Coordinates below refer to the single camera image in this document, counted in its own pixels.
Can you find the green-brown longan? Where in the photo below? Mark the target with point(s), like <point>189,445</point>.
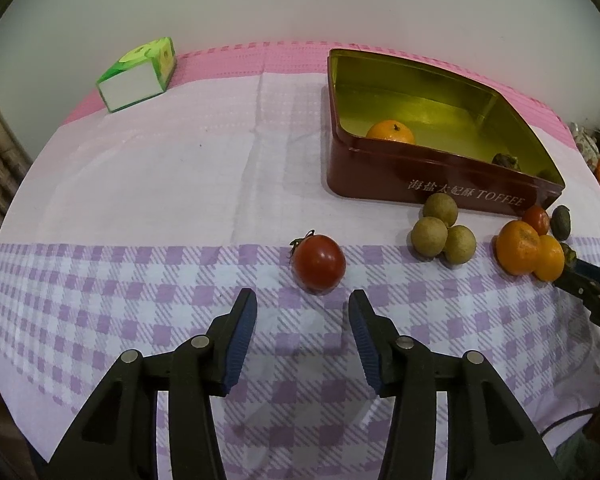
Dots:
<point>440,209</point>
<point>460,244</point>
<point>429,236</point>

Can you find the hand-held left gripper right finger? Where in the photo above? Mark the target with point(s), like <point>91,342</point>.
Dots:
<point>366,342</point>

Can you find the red tin box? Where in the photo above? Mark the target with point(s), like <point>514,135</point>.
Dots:
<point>380,175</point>

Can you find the large red tomato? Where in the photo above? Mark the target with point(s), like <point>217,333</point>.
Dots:
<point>320,264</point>

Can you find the pink and purple checked tablecloth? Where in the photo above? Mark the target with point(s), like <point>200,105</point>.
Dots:
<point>180,185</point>

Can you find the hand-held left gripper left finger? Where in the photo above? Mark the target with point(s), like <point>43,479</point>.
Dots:
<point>240,340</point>

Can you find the mandarin orange with stem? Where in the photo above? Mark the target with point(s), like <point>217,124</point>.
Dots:
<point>391,132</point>

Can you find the small smooth orange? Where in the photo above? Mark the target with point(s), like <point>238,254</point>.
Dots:
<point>551,259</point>

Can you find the small red tomato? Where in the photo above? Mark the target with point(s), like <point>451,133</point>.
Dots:
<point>536,219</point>

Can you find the green tissue box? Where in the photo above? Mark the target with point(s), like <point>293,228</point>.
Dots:
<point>137,77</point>

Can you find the dark wrinkled fruit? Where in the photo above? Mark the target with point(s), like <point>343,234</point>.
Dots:
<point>505,161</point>
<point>568,255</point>
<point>560,221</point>

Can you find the mandarin orange with dark marks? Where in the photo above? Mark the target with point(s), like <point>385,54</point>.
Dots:
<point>517,247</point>

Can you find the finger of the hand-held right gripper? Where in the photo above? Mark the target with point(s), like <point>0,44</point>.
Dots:
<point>592,270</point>
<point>587,297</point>

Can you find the white ceramic teapot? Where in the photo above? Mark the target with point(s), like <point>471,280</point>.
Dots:
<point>584,141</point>

